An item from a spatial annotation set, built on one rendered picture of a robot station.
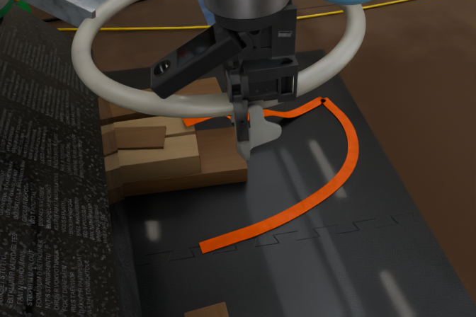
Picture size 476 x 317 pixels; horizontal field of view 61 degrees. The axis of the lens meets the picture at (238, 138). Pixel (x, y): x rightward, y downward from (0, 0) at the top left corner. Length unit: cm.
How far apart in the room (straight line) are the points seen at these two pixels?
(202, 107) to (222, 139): 115
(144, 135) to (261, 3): 120
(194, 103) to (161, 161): 97
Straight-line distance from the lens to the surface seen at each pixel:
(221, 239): 146
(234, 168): 155
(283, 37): 46
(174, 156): 148
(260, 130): 51
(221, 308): 123
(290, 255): 145
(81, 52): 68
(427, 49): 259
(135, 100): 55
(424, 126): 204
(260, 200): 156
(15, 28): 111
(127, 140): 155
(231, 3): 40
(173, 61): 47
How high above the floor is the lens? 128
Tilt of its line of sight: 46 degrees down
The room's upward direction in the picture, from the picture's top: straight up
